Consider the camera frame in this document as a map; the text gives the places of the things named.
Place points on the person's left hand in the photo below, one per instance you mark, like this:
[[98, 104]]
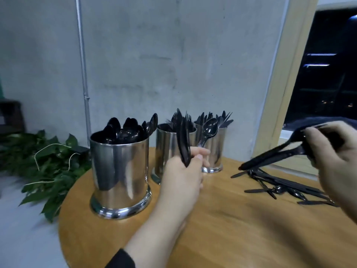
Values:
[[181, 189]]

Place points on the green leafy plant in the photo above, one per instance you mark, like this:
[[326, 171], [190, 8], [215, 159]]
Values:
[[50, 170]]

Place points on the pile of black plastic cutlery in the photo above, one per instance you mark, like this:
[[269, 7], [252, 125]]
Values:
[[290, 187]]

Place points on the bunch of black forks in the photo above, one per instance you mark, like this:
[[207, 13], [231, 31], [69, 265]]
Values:
[[170, 122]]

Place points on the bunch of black spoons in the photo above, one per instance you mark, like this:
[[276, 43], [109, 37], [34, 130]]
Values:
[[122, 131]]

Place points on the bunch of black knives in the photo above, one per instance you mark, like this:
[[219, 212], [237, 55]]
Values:
[[215, 118]]

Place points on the dark wooden shelf unit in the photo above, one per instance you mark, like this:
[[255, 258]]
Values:
[[11, 117]]

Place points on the black plastic knife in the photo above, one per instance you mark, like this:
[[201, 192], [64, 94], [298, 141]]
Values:
[[183, 142]]

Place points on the grey metal pipe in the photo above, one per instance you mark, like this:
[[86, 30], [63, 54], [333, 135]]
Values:
[[83, 64]]

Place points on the person's left forearm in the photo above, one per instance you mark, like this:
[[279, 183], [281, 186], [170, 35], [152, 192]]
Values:
[[150, 242]]

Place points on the person's right hand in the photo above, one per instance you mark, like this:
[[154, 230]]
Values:
[[340, 164]]

